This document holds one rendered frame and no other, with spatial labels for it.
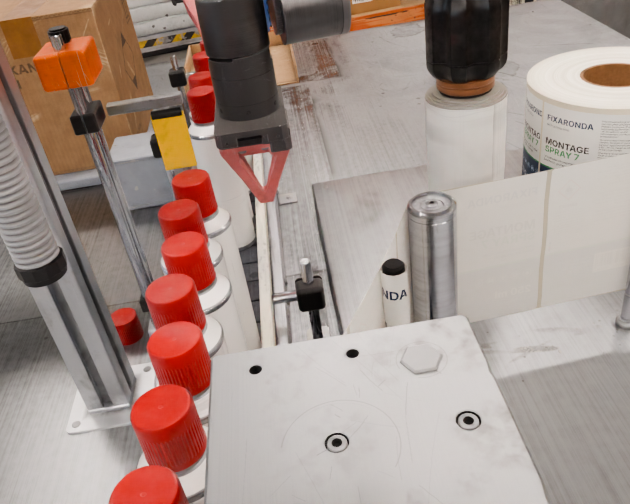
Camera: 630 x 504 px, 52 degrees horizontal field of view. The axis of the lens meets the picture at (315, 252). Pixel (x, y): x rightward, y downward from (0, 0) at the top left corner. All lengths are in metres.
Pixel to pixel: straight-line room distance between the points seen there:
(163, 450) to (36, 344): 0.54
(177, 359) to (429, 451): 0.19
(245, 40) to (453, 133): 0.24
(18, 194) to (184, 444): 0.21
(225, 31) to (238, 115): 0.07
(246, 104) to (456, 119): 0.22
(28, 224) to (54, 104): 0.73
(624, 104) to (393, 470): 0.61
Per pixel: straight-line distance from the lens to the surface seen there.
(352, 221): 0.85
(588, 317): 0.70
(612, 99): 0.79
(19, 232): 0.47
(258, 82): 0.58
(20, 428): 0.78
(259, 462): 0.24
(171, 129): 0.61
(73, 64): 0.57
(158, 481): 0.32
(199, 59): 0.88
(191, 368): 0.39
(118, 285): 0.92
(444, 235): 0.50
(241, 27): 0.57
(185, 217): 0.51
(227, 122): 0.59
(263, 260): 0.74
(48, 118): 1.21
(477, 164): 0.71
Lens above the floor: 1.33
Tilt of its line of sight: 34 degrees down
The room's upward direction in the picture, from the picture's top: 9 degrees counter-clockwise
